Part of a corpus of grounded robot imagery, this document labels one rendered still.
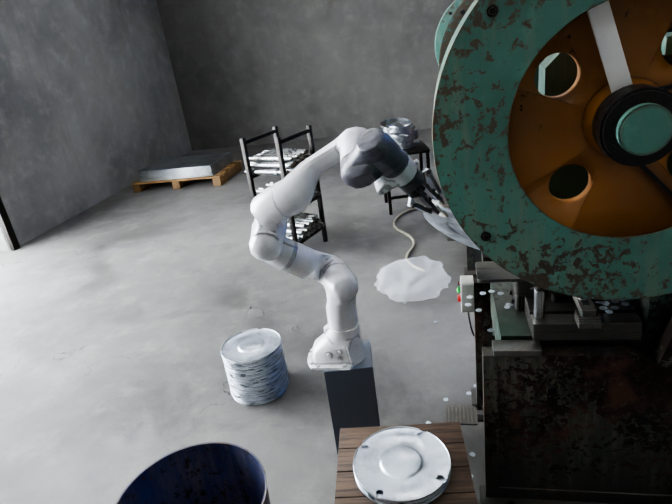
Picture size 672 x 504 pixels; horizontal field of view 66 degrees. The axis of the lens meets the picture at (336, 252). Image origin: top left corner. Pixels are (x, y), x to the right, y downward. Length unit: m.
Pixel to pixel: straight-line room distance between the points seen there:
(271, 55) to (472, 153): 7.53
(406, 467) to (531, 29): 1.20
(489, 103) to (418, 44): 7.08
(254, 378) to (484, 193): 1.61
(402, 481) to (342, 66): 7.28
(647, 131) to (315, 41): 7.47
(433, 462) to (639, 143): 1.03
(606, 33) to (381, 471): 1.26
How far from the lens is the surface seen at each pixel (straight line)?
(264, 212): 1.56
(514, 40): 1.18
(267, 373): 2.53
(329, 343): 1.94
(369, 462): 1.71
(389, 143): 1.38
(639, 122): 1.19
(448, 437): 1.81
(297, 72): 8.54
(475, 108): 1.19
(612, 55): 1.24
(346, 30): 8.35
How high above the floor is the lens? 1.59
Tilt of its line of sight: 23 degrees down
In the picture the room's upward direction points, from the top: 8 degrees counter-clockwise
